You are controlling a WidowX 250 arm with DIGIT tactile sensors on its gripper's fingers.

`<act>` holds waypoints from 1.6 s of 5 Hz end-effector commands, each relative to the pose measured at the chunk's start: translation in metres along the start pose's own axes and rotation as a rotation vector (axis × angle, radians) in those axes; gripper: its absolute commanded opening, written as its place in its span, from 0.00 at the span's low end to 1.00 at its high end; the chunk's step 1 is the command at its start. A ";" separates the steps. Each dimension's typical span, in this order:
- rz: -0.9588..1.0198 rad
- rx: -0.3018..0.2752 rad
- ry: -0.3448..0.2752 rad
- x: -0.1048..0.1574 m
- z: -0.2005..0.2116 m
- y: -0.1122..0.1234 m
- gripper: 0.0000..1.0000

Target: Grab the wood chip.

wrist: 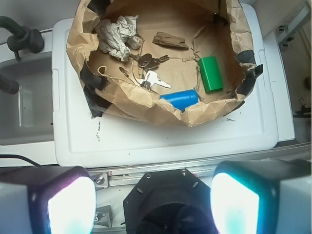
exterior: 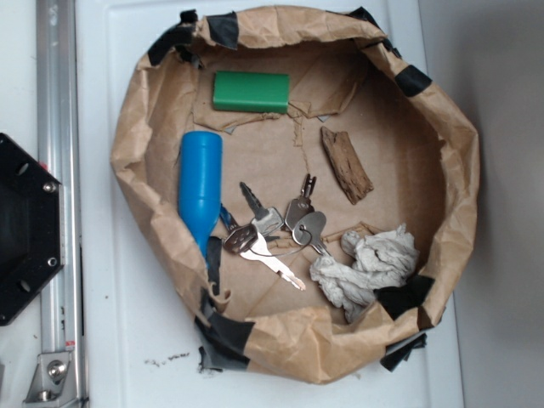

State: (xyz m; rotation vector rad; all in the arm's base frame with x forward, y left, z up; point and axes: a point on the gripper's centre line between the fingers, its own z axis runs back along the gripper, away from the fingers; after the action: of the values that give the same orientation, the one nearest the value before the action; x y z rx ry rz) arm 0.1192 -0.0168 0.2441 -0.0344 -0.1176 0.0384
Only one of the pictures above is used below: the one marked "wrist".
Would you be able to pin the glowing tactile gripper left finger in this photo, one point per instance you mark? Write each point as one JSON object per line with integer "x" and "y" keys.
{"x": 46, "y": 200}

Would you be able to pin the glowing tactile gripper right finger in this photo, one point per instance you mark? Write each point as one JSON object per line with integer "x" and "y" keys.
{"x": 262, "y": 197}

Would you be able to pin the brown wood chip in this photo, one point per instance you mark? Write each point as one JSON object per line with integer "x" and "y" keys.
{"x": 165, "y": 39}

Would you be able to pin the white plastic lid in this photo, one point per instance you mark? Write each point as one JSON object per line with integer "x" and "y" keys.
{"x": 81, "y": 139}

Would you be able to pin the grey plastic bin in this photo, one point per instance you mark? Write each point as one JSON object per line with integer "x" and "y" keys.
{"x": 27, "y": 116}

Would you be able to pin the blue cylinder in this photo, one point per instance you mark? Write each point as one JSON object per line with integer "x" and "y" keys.
{"x": 182, "y": 100}

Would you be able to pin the green rectangular block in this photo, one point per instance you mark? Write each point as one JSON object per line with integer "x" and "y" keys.
{"x": 210, "y": 74}

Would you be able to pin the brown paper bag tray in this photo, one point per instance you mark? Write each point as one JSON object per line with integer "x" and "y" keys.
{"x": 164, "y": 62}

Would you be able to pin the dark brass keys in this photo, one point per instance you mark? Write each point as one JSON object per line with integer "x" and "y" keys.
{"x": 147, "y": 61}

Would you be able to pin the crumpled white paper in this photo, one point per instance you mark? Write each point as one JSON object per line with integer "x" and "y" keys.
{"x": 120, "y": 37}

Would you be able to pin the black octagonal mount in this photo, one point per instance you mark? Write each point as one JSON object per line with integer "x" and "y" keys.
{"x": 169, "y": 202}

